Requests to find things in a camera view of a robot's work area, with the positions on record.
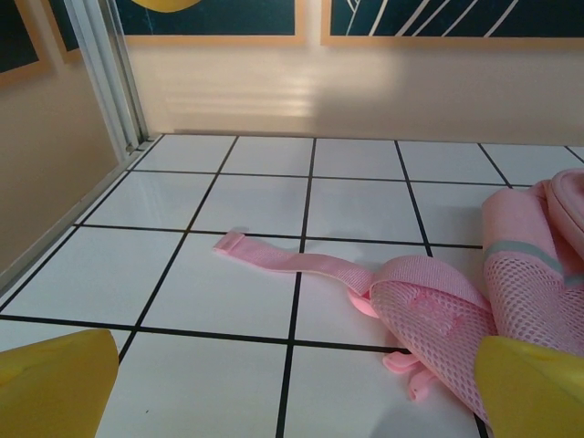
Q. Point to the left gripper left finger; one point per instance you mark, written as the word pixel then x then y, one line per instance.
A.
pixel 50 388

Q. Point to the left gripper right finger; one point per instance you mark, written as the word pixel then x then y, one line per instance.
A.
pixel 534 392

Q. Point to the pink backpack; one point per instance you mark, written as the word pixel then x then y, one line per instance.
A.
pixel 433 310

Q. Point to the dark side panel beige circle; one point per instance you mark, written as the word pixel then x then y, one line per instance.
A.
pixel 18 36

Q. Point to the dark panel orange circle leaves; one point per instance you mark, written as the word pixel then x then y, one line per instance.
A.
pixel 433 27

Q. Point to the dark panel with yellow oval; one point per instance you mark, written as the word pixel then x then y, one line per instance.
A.
pixel 228 18

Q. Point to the aluminium side rail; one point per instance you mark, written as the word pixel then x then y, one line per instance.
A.
pixel 45 244

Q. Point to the aluminium corner post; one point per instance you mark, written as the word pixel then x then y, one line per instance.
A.
pixel 109 91

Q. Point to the narrow dark wall panel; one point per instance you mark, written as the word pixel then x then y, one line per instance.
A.
pixel 64 27

